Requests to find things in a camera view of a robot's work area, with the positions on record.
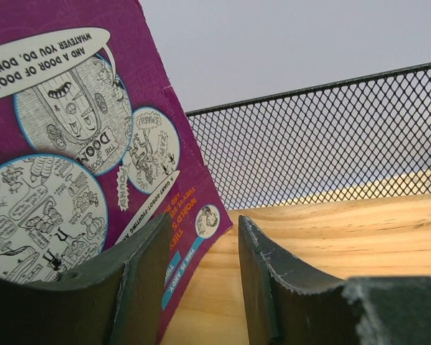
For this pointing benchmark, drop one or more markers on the purple book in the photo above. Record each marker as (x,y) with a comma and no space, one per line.
(94,144)

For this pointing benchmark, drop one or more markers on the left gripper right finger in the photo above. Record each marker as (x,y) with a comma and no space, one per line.
(288,301)

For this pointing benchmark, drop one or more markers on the black wire wooden shelf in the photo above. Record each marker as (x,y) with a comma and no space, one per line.
(338,174)

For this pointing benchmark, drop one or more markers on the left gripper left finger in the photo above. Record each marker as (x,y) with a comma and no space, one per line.
(113,298)

